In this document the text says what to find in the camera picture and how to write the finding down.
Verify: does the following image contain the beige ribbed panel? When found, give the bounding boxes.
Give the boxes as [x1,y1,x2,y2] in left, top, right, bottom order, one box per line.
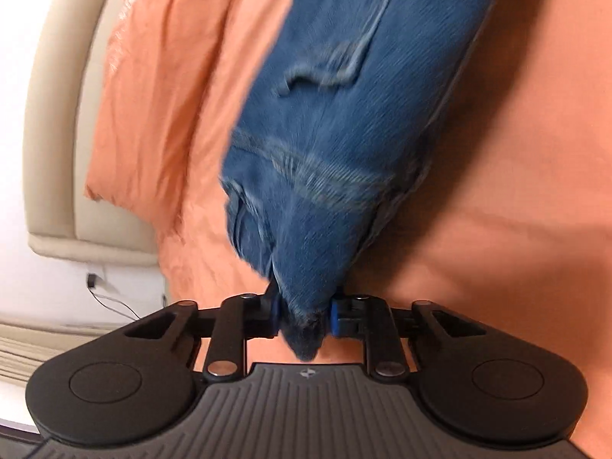
[0,321,103,384]

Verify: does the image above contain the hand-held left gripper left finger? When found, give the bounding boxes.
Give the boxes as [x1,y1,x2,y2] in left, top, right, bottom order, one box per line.
[122,291,283,379]

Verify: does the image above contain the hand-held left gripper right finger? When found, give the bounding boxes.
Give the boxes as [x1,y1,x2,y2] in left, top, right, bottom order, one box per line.
[329,288,489,379]

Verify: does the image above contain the orange duvet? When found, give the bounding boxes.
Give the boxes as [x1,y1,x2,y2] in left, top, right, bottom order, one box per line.
[154,0,612,459]

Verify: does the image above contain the blue denim pants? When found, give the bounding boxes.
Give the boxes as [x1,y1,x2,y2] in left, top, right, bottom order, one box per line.
[219,0,515,362]

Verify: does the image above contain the orange pillow with shiny patch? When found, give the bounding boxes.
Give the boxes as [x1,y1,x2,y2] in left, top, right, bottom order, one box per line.
[84,0,240,223]

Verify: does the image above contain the beige padded headboard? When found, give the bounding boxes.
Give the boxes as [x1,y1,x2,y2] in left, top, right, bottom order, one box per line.
[21,0,213,263]

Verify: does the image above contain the black charger cable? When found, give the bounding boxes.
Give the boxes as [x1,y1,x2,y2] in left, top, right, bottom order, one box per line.
[85,272,167,322]

